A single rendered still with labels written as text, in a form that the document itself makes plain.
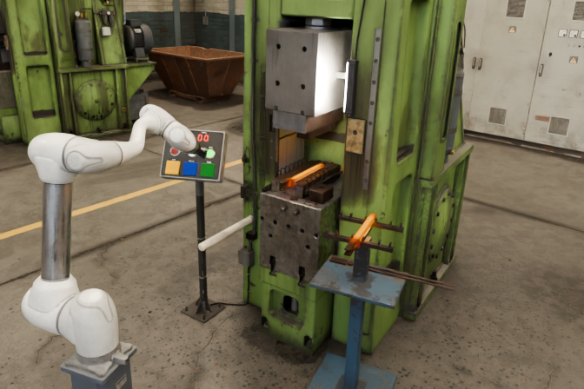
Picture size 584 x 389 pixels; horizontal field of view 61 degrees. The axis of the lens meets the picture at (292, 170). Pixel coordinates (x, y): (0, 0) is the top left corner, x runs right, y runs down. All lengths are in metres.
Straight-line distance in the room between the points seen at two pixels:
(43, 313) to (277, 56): 1.52
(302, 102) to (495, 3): 5.39
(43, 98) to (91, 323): 5.33
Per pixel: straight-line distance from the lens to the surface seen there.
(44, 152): 1.95
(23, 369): 3.18
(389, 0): 2.38
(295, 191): 2.61
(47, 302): 2.08
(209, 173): 2.73
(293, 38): 2.45
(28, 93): 6.95
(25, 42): 6.94
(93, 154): 1.82
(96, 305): 1.96
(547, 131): 7.50
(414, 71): 2.73
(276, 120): 2.56
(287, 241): 2.68
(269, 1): 2.69
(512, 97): 7.56
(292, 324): 2.95
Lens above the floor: 1.93
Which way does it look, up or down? 20 degrees down
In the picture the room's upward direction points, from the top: 2 degrees clockwise
